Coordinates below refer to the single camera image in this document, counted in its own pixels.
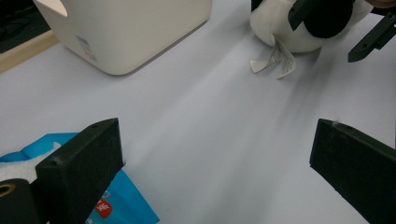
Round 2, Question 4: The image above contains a blue wet wipes pack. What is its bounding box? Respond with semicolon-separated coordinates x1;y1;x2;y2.
0;133;161;224

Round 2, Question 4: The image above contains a panda plush toy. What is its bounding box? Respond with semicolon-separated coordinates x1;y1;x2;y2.
249;0;375;80

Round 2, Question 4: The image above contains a white table sheet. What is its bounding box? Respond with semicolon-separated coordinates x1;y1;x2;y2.
0;0;396;224

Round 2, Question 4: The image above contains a wooden table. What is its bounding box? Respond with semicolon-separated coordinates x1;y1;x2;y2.
0;29;60;75

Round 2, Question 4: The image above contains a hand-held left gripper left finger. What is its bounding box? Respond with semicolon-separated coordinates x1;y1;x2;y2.
35;117;125;224

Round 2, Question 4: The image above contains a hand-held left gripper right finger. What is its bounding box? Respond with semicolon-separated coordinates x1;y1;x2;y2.
308;118;396;224

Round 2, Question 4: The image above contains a white storage box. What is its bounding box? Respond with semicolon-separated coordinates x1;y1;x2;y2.
32;0;214;77

